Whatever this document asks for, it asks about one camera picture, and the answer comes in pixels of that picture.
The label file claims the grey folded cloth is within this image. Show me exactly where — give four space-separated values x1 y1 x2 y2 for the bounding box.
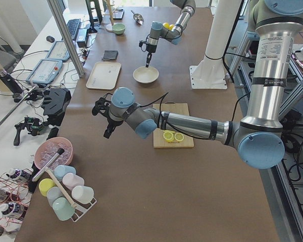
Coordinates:
102 50 118 61

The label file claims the black plastic mount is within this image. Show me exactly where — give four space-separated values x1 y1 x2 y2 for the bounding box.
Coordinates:
41 88 71 126

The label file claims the teach pendant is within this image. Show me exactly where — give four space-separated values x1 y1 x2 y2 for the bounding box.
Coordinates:
46 41 70 62
26 59 63 85

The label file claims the teach pendant far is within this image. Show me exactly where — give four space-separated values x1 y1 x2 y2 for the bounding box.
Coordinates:
46 41 70 62

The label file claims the green bowl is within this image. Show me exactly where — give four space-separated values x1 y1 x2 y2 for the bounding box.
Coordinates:
112 23 126 35

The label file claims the white cup rack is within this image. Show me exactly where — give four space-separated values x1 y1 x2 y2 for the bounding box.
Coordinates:
44 168 97 223

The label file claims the cream round plate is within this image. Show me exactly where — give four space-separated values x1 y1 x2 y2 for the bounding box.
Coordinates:
133 67 159 84

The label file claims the white cup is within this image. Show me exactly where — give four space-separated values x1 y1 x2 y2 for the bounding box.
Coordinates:
71 186 94 204

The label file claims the metal scoop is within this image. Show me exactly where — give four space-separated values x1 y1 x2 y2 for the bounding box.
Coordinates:
131 10 144 25

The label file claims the black keyboard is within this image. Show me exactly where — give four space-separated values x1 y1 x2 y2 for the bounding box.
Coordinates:
67 19 81 40

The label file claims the teach pendant near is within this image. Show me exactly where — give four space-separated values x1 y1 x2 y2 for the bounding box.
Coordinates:
26 59 63 85

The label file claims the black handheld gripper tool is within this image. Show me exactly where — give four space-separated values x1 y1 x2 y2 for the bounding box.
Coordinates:
13 116 48 146

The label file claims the pink cup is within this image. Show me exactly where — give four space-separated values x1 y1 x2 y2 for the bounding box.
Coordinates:
62 172 84 191

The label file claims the cream rabbit tray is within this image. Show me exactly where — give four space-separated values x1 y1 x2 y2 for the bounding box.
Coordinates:
86 62 121 90

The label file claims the lemon half inner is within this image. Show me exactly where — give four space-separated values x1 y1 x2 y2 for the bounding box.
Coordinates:
174 132 184 142

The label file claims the aluminium frame post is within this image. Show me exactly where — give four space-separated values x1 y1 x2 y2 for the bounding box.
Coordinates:
47 0 84 78

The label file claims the metal muddler black tip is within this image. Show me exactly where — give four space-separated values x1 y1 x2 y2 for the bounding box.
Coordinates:
31 148 65 182

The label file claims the yellow cup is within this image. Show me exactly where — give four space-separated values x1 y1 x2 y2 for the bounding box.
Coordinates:
39 178 56 197

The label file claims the computer mouse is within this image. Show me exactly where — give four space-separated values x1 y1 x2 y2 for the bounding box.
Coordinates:
46 35 55 43

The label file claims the blue cup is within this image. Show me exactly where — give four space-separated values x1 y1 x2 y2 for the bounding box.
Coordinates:
54 165 76 181

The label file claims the wooden glass stand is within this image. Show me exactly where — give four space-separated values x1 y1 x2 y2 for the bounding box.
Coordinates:
103 0 114 32

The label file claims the black thermos bottle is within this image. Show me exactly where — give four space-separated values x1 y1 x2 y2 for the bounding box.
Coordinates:
0 69 23 94

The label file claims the pink ice bowl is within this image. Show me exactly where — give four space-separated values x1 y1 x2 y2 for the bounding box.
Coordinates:
34 137 74 170

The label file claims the bamboo cutting board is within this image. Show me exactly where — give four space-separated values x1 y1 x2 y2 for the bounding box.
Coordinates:
153 102 194 148

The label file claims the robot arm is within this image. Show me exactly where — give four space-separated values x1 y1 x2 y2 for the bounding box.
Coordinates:
92 1 303 169
139 0 196 68

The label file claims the grey cup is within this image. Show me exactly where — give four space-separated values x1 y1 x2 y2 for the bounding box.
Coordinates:
46 187 64 207

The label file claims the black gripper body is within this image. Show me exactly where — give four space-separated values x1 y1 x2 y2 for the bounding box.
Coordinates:
91 93 113 125
139 40 157 53

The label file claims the mint cup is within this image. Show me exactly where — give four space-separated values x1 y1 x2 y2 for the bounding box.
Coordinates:
52 197 75 221

